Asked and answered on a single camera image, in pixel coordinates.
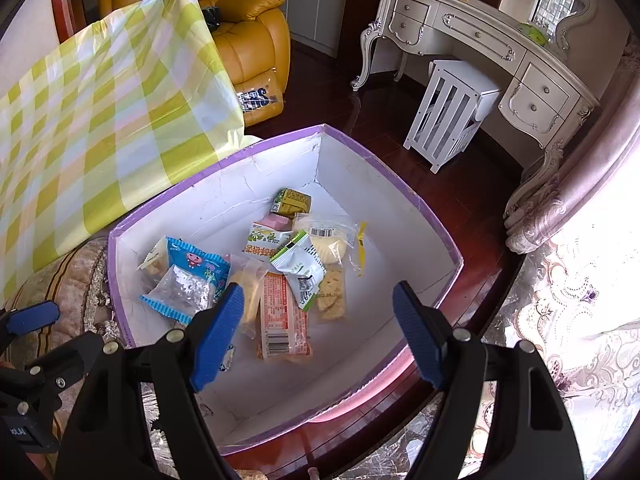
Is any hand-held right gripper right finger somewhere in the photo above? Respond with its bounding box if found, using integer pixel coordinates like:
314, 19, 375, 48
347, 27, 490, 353
392, 281, 586, 480

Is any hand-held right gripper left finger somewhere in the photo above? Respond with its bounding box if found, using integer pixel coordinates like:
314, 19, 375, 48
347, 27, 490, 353
57, 282, 246, 480

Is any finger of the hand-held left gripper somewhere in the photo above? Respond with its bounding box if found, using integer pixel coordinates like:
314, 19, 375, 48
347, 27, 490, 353
0, 301, 61, 356
25, 332, 103, 401

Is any clear beige cake packet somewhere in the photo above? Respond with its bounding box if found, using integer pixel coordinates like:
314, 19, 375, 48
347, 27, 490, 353
227, 255, 268, 338

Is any clear cracker packet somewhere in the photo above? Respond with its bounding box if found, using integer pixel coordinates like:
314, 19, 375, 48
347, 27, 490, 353
137, 237, 171, 276
315, 265, 347, 321

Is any purple-edged white box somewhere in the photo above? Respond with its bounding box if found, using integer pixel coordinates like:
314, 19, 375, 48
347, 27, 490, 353
107, 124, 466, 457

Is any white green orange snack packet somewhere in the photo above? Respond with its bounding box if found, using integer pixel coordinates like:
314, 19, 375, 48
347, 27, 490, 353
243, 221, 293, 257

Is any yellow-edged clear bread packet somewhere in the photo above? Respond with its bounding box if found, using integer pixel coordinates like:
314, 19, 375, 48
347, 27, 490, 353
292, 212, 367, 277

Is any pink candy packet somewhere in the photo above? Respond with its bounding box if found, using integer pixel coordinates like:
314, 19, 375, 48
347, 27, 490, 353
260, 212, 292, 233

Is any yellow green snack packet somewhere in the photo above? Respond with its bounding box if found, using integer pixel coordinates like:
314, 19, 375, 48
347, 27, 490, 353
270, 187, 313, 217

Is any pink embroidered bed cover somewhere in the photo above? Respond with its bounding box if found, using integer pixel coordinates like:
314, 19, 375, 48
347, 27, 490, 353
340, 220, 640, 480

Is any yellow green checkered tablecloth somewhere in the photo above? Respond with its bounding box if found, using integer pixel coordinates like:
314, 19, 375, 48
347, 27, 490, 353
0, 0, 246, 306

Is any white slatted stool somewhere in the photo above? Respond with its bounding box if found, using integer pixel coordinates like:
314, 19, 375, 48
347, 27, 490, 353
402, 59, 501, 175

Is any yellow leather armchair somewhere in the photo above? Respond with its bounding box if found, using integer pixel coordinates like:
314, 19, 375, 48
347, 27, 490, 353
97, 0, 292, 128

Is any white ornate dressing table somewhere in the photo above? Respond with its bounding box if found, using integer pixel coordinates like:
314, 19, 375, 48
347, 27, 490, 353
350, 0, 601, 221

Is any green toy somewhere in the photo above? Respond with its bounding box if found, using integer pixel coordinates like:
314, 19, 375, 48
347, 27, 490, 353
517, 22, 548, 43

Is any white wardrobe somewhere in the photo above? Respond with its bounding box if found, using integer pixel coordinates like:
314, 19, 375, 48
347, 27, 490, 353
285, 0, 351, 56

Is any pink fabric bed frame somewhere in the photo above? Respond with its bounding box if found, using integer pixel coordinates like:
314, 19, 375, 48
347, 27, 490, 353
504, 35, 640, 255

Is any red wooden frame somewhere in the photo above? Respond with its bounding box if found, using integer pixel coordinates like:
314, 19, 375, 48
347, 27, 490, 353
50, 0, 88, 43

